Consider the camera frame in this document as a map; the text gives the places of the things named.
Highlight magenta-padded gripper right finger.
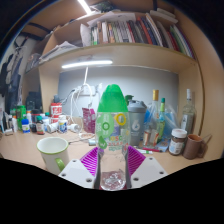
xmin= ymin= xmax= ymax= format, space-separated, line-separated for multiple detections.
xmin=125 ymin=144 xmax=168 ymax=189

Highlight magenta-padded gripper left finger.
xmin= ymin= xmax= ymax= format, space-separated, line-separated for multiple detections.
xmin=58 ymin=146 xmax=100 ymax=190

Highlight clear bottle with green cap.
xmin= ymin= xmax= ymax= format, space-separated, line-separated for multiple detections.
xmin=94 ymin=83 xmax=131 ymax=192

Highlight red pen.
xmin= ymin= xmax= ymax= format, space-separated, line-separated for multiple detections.
xmin=141 ymin=147 xmax=164 ymax=154

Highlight brown jar with white lid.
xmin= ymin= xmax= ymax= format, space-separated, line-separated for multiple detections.
xmin=168 ymin=128 xmax=188 ymax=156

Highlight grey shaker bottle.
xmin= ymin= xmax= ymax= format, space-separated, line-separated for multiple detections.
xmin=127 ymin=99 xmax=148 ymax=148

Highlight white pill bottle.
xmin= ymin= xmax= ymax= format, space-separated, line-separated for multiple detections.
xmin=58 ymin=114 xmax=68 ymax=134

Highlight brown mug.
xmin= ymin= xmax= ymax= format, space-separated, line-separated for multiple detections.
xmin=182 ymin=133 xmax=208 ymax=160

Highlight glass bottle with green cap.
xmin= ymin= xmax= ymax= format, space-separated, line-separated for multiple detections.
xmin=156 ymin=97 xmax=167 ymax=143

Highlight pink pouch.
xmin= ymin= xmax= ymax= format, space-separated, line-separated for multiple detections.
xmin=82 ymin=107 xmax=98 ymax=134

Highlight clear blue plastic bag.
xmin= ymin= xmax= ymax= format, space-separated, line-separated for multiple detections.
xmin=146 ymin=103 xmax=182 ymax=153

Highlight glass bottle with gold cap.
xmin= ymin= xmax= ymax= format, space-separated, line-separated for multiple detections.
xmin=143 ymin=89 xmax=161 ymax=147

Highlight red and white can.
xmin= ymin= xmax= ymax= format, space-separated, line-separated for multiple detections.
xmin=49 ymin=102 xmax=63 ymax=124

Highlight small white bottle blue cap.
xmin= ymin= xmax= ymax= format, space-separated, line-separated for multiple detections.
xmin=21 ymin=118 xmax=31 ymax=134

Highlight tall clear glass bottle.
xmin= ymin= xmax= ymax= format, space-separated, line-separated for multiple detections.
xmin=181 ymin=88 xmax=196 ymax=136

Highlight dark green bottle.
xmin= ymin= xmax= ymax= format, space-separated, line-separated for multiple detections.
xmin=124 ymin=94 xmax=135 ymax=106

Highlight green plastic container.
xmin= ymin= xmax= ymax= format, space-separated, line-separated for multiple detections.
xmin=15 ymin=105 xmax=27 ymax=131

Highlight white light bar under shelf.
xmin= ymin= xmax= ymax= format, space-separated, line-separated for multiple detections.
xmin=61 ymin=59 xmax=114 ymax=70

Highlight dark hanging clothes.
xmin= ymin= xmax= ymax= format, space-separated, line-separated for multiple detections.
xmin=0 ymin=36 xmax=28 ymax=111

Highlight white ceiling light tube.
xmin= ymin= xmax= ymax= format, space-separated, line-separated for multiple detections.
xmin=77 ymin=0 xmax=93 ymax=14

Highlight white mug with green handle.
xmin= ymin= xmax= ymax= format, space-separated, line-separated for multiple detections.
xmin=36 ymin=136 xmax=70 ymax=176

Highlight white power strip with cables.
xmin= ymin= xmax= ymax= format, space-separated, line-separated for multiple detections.
xmin=71 ymin=84 xmax=101 ymax=98

